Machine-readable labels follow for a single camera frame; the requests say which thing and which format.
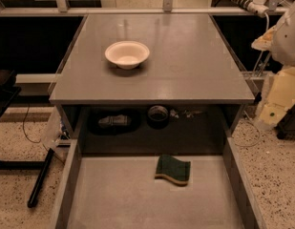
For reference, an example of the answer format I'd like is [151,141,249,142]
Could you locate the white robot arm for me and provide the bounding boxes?
[251,1,295,128]

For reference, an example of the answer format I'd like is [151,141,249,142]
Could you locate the white cable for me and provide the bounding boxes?
[251,12,271,76]

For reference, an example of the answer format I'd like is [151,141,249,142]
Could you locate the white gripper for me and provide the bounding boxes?
[255,67,295,130]

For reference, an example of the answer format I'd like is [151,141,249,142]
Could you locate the grey counter cabinet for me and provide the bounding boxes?
[51,14,254,156]

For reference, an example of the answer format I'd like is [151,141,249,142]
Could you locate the black white ribbed handle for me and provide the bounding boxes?
[230,0,268,17]

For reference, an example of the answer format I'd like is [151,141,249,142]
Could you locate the grey bottle lying down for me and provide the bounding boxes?
[98,114,131,128]

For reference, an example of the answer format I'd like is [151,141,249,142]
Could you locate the white paper bowl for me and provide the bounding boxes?
[105,41,150,70]

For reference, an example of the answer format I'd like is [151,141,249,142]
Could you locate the green yellow sponge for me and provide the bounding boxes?
[155,155,191,186]

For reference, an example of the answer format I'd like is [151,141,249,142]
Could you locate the dark round can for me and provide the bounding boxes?
[147,105,169,128]

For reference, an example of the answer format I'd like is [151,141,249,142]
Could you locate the black thin floor cable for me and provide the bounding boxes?
[22,103,43,145]

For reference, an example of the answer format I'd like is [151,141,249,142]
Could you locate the black chair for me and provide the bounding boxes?
[0,70,21,117]

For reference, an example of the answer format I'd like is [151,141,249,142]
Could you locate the black table leg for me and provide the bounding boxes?
[27,149,54,208]

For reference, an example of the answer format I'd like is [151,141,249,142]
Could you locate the grey open drawer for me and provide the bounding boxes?
[49,139,267,229]

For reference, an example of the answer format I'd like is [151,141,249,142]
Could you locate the crumpled foil scraps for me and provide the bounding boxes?
[170,109,202,118]

